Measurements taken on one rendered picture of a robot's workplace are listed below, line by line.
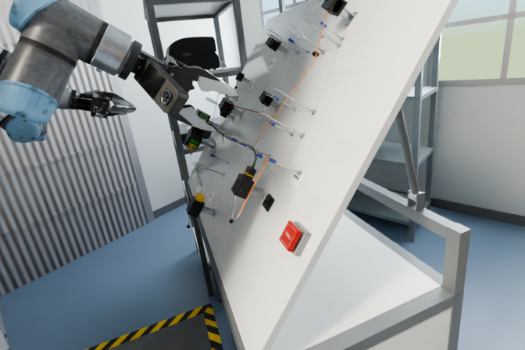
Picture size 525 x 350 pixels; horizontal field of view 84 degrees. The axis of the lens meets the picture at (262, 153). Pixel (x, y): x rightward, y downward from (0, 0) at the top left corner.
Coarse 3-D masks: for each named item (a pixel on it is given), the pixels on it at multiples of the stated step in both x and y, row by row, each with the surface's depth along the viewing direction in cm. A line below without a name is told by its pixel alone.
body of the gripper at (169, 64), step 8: (136, 48) 48; (136, 56) 48; (144, 56) 53; (152, 56) 56; (168, 56) 56; (128, 64) 48; (136, 64) 50; (160, 64) 55; (168, 64) 52; (176, 64) 52; (184, 64) 59; (128, 72) 49; (136, 72) 51; (168, 72) 52; (176, 72) 52; (184, 72) 52; (176, 80) 52; (184, 80) 53; (192, 80) 54; (184, 88) 54; (192, 88) 55
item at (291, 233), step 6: (288, 222) 65; (288, 228) 64; (294, 228) 62; (282, 234) 65; (288, 234) 63; (294, 234) 62; (300, 234) 61; (282, 240) 64; (288, 240) 62; (294, 240) 61; (288, 246) 62; (294, 246) 61
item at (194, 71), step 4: (184, 68) 52; (188, 68) 53; (192, 68) 53; (196, 68) 53; (200, 68) 54; (188, 72) 53; (192, 72) 53; (196, 72) 53; (200, 72) 54; (204, 72) 54; (208, 72) 54; (192, 76) 53; (196, 76) 54; (200, 76) 54; (204, 76) 54; (208, 76) 55; (212, 76) 55; (196, 80) 54
